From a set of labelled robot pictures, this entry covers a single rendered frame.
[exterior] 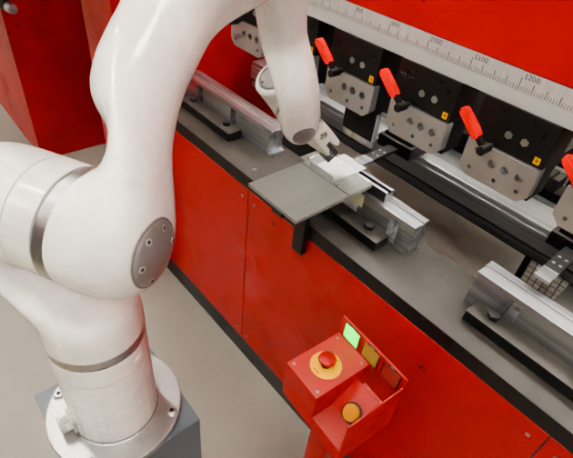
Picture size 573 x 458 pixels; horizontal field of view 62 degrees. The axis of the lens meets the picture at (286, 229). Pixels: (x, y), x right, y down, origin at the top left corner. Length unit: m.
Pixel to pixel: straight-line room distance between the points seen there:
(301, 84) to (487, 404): 0.77
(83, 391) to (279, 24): 0.62
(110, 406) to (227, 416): 1.25
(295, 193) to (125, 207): 0.77
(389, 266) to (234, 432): 0.95
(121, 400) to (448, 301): 0.78
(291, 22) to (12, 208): 0.55
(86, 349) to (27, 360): 1.60
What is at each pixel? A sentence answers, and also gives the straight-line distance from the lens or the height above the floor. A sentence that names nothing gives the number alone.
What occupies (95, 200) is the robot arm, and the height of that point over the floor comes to 1.42.
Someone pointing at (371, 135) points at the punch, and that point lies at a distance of 1.22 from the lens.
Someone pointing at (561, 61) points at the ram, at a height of 1.44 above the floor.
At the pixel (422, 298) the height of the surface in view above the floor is 0.87.
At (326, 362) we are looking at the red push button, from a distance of 1.08.
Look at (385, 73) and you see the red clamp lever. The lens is 1.07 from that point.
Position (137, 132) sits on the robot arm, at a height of 1.45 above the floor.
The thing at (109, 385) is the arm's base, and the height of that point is 1.15.
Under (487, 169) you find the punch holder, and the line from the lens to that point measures 1.02.
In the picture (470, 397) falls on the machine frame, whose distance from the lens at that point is 1.19.
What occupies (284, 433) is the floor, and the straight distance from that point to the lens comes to 1.89.
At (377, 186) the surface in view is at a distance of 1.25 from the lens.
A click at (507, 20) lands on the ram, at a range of 0.96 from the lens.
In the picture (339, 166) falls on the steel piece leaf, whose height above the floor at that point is 1.00.
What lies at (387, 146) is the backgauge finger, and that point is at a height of 1.01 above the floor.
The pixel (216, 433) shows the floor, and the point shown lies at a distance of 1.88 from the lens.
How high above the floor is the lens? 1.69
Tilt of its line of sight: 40 degrees down
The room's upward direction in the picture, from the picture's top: 7 degrees clockwise
